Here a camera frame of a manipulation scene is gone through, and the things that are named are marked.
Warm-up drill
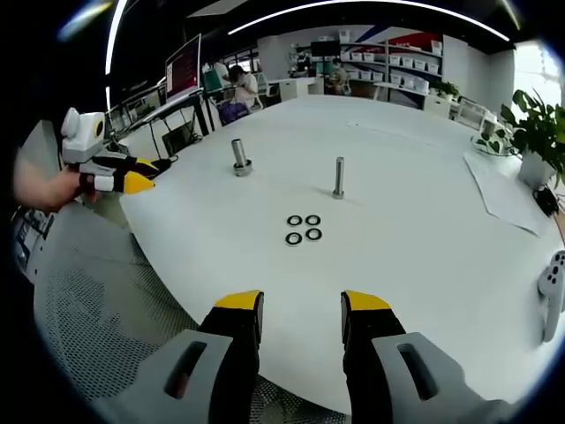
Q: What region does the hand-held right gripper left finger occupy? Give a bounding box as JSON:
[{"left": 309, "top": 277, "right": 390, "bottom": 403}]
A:
[{"left": 90, "top": 289, "right": 266, "bottom": 424}]

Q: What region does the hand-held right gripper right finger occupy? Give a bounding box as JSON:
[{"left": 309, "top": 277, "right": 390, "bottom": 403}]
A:
[{"left": 340, "top": 289, "right": 529, "bottom": 424}]

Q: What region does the thick steel threaded stud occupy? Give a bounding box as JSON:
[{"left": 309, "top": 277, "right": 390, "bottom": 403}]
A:
[{"left": 230, "top": 138, "right": 254, "bottom": 178}]

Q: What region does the thin steel threaded stud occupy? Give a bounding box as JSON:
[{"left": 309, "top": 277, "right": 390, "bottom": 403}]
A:
[{"left": 331, "top": 156, "right": 346, "bottom": 201}]

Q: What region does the person's left hand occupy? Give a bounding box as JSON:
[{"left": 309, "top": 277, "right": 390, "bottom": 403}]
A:
[{"left": 36, "top": 164, "right": 97, "bottom": 213}]

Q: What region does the black computer mouse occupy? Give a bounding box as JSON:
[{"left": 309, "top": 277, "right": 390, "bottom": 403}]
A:
[{"left": 149, "top": 154, "right": 180, "bottom": 174}]

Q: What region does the black-legged standing desk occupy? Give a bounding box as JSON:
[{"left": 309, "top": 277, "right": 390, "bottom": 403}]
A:
[{"left": 118, "top": 87, "right": 217, "bottom": 160}]

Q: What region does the straight ceiling light strip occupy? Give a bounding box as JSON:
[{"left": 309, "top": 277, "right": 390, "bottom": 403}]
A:
[{"left": 105, "top": 0, "right": 133, "bottom": 74}]

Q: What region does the computer monitor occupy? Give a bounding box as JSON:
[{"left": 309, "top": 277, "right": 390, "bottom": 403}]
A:
[{"left": 163, "top": 33, "right": 203, "bottom": 103}]

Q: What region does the purple bag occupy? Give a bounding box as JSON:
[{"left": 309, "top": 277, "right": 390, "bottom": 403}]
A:
[{"left": 219, "top": 103, "right": 248, "bottom": 125}]

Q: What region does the green bag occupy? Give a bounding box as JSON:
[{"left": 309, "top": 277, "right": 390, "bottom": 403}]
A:
[{"left": 202, "top": 70, "right": 224, "bottom": 94}]

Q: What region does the white office chair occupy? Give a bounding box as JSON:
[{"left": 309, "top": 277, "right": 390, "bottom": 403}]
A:
[{"left": 255, "top": 72, "right": 282, "bottom": 110}]

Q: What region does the white handheld controller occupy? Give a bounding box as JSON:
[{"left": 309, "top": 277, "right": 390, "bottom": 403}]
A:
[{"left": 537, "top": 249, "right": 565, "bottom": 344}]

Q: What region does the white paper sheet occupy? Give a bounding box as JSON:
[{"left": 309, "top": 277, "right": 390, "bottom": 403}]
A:
[{"left": 463, "top": 151, "right": 544, "bottom": 238}]

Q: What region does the black power adapter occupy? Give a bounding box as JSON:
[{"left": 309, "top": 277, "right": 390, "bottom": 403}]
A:
[{"left": 532, "top": 185, "right": 560, "bottom": 213}]

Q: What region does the small plant in glass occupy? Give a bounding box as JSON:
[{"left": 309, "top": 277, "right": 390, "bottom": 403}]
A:
[{"left": 471, "top": 112, "right": 513, "bottom": 155}]

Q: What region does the small leafy plant on cabinet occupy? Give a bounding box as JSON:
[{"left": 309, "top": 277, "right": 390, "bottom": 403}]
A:
[{"left": 430, "top": 80, "right": 460, "bottom": 101}]

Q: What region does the curved ceiling light strip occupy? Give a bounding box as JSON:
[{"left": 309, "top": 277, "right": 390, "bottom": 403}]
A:
[{"left": 227, "top": 0, "right": 509, "bottom": 43}]

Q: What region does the large potted green plant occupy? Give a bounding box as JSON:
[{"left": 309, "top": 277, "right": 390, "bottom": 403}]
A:
[{"left": 501, "top": 87, "right": 565, "bottom": 189}]

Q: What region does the shelf with white bins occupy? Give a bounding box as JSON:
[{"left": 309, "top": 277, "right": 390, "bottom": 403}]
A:
[{"left": 337, "top": 28, "right": 444, "bottom": 94}]

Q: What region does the black wall screen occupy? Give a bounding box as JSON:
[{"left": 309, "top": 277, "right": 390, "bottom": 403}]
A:
[{"left": 310, "top": 40, "right": 341, "bottom": 57}]

